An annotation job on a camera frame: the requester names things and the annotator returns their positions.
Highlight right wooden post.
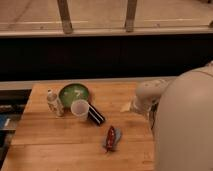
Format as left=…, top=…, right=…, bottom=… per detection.
left=124, top=0, right=137, bottom=32

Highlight wooden post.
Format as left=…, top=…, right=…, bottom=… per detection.
left=57, top=0, right=73, bottom=34
left=124, top=0, right=137, bottom=32

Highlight black rectangular box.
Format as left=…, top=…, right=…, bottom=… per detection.
left=88, top=104, right=105, bottom=126

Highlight left wooden post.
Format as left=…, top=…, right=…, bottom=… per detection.
left=57, top=0, right=73, bottom=34

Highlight green ceramic bowl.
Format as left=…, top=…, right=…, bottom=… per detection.
left=59, top=83, right=90, bottom=108

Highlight clear plastic bottle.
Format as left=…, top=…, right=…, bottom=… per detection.
left=47, top=89, right=64, bottom=117

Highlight clear plastic cup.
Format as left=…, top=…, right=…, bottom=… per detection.
left=70, top=99, right=89, bottom=122

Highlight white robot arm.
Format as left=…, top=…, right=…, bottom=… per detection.
left=121, top=64, right=213, bottom=171

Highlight red snack bag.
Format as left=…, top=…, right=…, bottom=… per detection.
left=103, top=126, right=121, bottom=151

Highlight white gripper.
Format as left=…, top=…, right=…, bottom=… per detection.
left=120, top=97, right=152, bottom=115

